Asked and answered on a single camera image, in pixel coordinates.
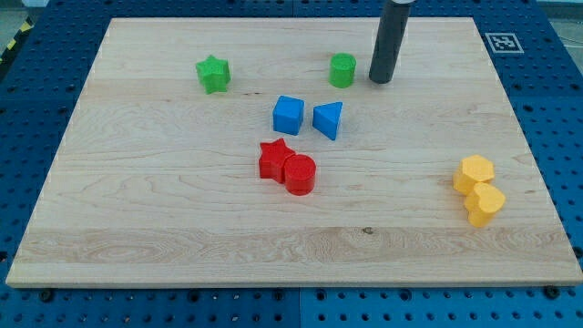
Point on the blue cube block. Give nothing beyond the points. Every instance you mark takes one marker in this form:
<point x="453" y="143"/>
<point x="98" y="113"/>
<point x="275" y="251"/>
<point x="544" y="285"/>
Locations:
<point x="288" y="115"/>

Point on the light wooden board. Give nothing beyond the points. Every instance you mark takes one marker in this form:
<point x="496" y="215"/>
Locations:
<point x="231" y="152"/>

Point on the green star block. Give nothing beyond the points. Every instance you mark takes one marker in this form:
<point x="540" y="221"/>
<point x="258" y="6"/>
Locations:
<point x="213" y="74"/>

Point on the yellow black hazard tape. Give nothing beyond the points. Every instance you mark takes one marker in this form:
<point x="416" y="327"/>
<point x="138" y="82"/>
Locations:
<point x="17" y="41"/>

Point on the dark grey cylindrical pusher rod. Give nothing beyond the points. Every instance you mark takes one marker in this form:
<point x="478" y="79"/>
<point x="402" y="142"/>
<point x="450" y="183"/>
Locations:
<point x="390" y="34"/>

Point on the yellow heart block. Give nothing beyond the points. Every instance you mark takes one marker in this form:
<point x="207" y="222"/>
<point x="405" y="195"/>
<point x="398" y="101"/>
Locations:
<point x="483" y="203"/>

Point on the green cylinder block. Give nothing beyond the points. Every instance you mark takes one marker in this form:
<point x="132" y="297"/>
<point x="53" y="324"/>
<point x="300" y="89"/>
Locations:
<point x="342" y="68"/>

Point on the red star block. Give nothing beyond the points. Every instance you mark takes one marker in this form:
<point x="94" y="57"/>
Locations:
<point x="272" y="159"/>

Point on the white fiducial marker tag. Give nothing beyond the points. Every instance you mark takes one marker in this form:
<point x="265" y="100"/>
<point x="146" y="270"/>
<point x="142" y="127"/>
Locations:
<point x="504" y="43"/>

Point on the yellow hexagon block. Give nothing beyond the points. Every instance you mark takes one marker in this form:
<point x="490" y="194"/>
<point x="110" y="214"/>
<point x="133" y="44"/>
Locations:
<point x="472" y="170"/>

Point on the red cylinder block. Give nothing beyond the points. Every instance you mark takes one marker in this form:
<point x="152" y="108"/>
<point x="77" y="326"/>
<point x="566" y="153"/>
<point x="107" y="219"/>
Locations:
<point x="300" y="171"/>

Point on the blue triangle block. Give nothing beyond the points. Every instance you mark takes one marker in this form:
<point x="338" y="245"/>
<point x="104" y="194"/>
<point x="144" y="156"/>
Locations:
<point x="326" y="118"/>

